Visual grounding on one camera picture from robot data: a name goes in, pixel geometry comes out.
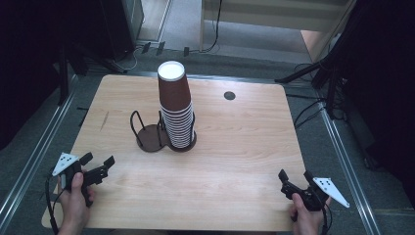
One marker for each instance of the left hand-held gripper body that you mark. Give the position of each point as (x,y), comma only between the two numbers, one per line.
(67,163)

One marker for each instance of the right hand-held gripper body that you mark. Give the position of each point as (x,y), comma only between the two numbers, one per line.
(329,191)

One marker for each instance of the stack of brown paper cups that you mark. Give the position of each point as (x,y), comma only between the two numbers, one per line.
(176,107)

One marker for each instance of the person's right hand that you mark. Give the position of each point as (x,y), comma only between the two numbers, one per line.
(308,222)

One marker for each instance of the person's left hand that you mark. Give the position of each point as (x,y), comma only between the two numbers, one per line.
(73,209)

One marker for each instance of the black metal stand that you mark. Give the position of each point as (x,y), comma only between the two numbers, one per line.
(329,70)
(63,75)

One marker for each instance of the round black table grommet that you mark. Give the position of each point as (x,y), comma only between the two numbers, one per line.
(229,95)

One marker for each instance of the black power plug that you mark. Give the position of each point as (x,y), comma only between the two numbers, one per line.
(161,48)
(146,47)
(186,51)

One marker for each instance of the dark cabinet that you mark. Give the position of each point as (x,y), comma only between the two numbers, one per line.
(120,26)

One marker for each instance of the aluminium floor rail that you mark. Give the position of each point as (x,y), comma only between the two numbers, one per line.
(349,173)
(39,153)

